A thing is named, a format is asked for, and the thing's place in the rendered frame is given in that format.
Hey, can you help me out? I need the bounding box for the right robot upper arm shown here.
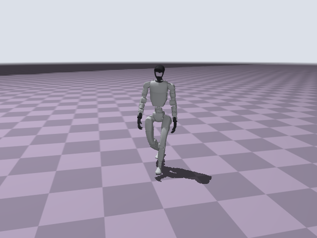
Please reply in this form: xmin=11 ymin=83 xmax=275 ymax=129
xmin=141 ymin=81 xmax=151 ymax=104

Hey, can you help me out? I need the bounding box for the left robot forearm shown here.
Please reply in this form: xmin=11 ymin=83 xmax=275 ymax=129
xmin=171 ymin=100 xmax=177 ymax=120

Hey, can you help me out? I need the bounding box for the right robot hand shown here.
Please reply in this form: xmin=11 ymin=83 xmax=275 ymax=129
xmin=137 ymin=113 xmax=142 ymax=129

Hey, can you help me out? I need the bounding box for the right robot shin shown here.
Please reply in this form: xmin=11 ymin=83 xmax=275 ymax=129
xmin=150 ymin=142 xmax=159 ymax=151

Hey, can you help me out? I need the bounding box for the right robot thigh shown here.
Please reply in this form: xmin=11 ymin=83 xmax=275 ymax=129
xmin=145 ymin=115 xmax=157 ymax=146

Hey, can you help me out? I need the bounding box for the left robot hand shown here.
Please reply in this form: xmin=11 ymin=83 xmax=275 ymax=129
xmin=171 ymin=117 xmax=177 ymax=133

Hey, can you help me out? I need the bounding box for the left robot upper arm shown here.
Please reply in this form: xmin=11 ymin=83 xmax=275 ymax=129
xmin=167 ymin=83 xmax=176 ymax=106

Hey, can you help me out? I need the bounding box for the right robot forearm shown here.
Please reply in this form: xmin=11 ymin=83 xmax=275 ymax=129
xmin=137 ymin=98 xmax=145 ymax=116

